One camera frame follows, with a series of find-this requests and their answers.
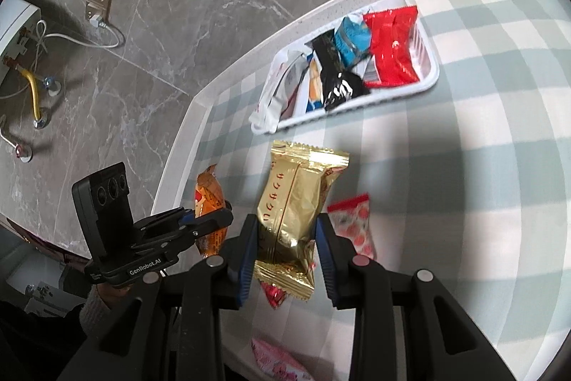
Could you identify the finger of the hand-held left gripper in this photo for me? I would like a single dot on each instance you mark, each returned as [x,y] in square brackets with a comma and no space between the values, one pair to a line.
[214,222]
[165,220]

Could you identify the white plastic tray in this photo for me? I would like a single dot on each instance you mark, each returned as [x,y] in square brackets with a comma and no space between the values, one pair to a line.
[424,73]

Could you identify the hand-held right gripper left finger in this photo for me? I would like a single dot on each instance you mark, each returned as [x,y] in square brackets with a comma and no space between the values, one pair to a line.
[247,265]

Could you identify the white water heater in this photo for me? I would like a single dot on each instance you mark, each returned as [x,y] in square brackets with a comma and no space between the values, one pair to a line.
[15,30]

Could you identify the strawberry print snack packet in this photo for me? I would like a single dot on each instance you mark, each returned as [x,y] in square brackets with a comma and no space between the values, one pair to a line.
[354,227]

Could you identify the pink white long snack packet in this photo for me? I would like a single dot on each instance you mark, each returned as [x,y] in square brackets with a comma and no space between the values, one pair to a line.
[295,88]

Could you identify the blue white cartoon snack packet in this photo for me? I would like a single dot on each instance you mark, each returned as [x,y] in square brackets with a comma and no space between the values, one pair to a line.
[315,88]

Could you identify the green white checked tablecloth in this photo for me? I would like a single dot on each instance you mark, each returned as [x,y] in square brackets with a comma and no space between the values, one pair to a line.
[446,184]

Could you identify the gold snack packet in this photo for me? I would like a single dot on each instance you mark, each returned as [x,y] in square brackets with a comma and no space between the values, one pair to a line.
[294,202]

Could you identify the person's left forearm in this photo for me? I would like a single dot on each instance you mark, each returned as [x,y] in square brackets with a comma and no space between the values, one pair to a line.
[96,307]

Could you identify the orange red snack packet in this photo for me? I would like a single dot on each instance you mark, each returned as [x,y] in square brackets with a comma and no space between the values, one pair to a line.
[208,195]

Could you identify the plain white snack packet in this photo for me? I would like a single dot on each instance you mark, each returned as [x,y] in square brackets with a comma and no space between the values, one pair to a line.
[274,91]

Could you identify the small red snack packet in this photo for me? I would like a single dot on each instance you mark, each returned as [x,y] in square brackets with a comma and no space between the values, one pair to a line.
[273,295]

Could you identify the pink cartoon snack packet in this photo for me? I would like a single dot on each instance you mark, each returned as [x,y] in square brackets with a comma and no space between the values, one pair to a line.
[276,363]

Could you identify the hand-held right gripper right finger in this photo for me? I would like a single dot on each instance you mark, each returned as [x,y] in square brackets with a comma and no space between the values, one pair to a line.
[325,260]

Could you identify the black snack packet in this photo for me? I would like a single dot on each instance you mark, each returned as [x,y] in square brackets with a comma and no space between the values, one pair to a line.
[337,73]

